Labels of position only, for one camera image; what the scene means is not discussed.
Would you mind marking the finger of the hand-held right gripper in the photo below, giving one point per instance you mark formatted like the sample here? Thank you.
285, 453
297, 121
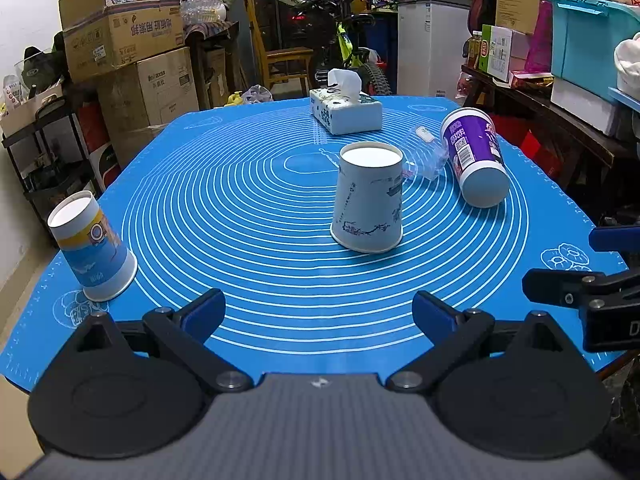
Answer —
555, 285
612, 239

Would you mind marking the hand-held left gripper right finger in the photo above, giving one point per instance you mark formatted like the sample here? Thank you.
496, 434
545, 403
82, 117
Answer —
434, 314

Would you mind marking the purple paper cup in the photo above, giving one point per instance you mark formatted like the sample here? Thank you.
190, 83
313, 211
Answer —
472, 152

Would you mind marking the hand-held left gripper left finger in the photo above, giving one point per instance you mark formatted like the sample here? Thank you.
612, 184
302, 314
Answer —
202, 312

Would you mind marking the white plastic bag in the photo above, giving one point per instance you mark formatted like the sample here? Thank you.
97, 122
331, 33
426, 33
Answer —
257, 94

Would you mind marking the black storage rack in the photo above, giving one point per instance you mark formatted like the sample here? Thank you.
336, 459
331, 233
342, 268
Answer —
55, 160

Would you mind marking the teal plastic storage bin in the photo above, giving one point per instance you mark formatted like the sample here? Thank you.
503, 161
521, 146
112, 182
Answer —
585, 40

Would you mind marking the pack of water bottles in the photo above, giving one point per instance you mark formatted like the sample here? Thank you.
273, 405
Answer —
202, 10

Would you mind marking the yellow toy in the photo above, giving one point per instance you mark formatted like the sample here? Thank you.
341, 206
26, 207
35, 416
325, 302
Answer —
233, 98

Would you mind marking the blue and yellow paper cup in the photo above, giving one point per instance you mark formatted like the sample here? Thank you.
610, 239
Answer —
97, 252

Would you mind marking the black and green bicycle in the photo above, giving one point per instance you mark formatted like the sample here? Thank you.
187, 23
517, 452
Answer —
350, 50

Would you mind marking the green and white carton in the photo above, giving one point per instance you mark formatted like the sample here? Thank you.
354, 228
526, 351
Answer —
500, 52

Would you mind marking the black cap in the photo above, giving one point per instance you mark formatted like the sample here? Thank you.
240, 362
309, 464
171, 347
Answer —
42, 67

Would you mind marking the white patterned tissue box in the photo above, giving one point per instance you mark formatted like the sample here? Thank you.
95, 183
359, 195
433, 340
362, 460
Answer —
347, 112

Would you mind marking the orange drink bottle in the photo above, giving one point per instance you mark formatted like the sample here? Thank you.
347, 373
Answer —
474, 50

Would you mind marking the red bag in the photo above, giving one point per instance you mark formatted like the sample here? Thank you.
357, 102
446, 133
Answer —
535, 147

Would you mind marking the white chest freezer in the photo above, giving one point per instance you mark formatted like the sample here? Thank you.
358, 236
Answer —
430, 45

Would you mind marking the white foam box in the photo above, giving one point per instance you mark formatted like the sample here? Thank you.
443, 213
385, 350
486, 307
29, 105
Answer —
580, 105

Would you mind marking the wooden chair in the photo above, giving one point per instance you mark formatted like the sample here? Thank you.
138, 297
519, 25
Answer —
287, 57

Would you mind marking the printed open cardboard box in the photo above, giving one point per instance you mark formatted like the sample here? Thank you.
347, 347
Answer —
120, 30

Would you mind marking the blue silicone mat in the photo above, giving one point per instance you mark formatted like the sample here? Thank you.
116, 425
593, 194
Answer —
250, 260

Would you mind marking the plain brown cardboard box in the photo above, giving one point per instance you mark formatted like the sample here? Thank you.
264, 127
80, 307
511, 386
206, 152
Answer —
150, 95

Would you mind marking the white paper cup blue print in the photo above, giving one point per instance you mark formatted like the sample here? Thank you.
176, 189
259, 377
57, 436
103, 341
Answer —
365, 200

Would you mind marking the white cloth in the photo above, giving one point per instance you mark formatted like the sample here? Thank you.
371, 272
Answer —
629, 65

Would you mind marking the pink bag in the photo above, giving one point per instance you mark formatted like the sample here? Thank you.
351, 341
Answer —
540, 40

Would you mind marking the dark wooden side table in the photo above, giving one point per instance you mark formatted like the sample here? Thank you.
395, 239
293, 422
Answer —
565, 130

